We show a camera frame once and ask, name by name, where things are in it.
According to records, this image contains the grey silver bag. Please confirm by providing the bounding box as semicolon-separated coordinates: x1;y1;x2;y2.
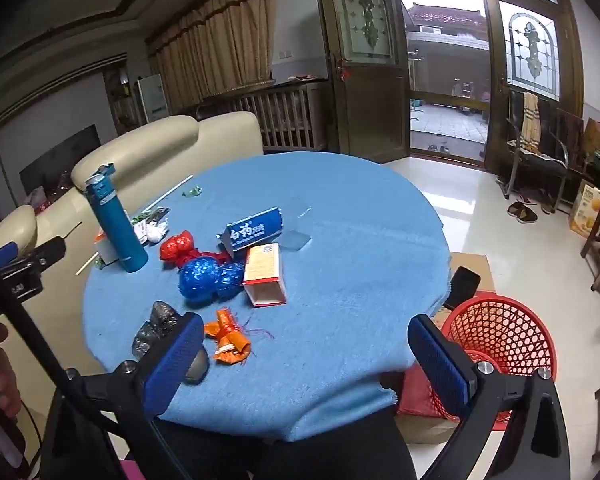
132;300;209;385

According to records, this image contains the orange wrapper trash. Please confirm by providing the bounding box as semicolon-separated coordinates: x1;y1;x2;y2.
204;308;251;365

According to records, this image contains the blue plastic bag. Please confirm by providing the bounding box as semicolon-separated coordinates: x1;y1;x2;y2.
178;257;246;304

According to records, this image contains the red plastic bag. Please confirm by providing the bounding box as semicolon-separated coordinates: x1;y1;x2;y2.
159;231;230;269

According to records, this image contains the red white carton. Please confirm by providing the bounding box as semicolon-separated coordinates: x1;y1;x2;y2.
242;243;287;308

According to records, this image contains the blue toothpaste box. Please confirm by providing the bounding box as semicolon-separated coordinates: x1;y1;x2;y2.
218;207;283;257

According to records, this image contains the clear plastic container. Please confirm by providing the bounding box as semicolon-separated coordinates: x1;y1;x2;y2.
278;197;312;252

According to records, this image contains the red mesh waste basket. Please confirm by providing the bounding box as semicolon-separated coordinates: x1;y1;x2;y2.
429;292;558;432

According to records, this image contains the small white orange box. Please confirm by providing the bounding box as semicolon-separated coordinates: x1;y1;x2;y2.
94;230;118;266

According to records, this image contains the cardboard box on floor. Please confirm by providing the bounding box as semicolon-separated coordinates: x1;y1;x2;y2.
396;252;495;444

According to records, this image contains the black television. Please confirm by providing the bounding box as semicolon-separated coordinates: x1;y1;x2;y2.
20;125;100;195

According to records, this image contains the teal thermos bottle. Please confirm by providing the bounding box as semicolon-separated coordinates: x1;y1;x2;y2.
85;162;148;273

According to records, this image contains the black phone on stand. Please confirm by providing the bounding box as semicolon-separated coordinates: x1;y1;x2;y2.
443;266;481;311

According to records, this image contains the snack packets pile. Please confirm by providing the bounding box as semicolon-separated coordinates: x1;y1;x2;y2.
131;207;170;245

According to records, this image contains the white straw stick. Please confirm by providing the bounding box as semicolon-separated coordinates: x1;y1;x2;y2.
142;174;194;214

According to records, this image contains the cream leather sofa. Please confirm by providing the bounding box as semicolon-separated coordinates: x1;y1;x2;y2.
0;112;263;374

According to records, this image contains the green candy wrapper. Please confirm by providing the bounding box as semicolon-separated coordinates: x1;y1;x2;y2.
182;185;202;197

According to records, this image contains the blue table cloth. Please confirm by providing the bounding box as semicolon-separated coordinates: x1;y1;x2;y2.
83;152;450;441

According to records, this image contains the pair of slippers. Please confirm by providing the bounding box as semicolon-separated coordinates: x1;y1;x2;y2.
507;200;538;224

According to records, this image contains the orange fruit carton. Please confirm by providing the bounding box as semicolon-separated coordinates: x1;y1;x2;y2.
569;180;600;237

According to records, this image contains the beige curtain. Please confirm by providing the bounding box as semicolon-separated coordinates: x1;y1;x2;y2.
147;0;276;113

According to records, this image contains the wooden glass door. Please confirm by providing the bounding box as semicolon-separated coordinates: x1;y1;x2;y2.
318;0;410;162

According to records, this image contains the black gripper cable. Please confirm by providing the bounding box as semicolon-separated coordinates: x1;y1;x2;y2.
0;253;192;480

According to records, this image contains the metal frame chair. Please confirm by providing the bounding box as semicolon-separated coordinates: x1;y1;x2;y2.
498;90;584;214

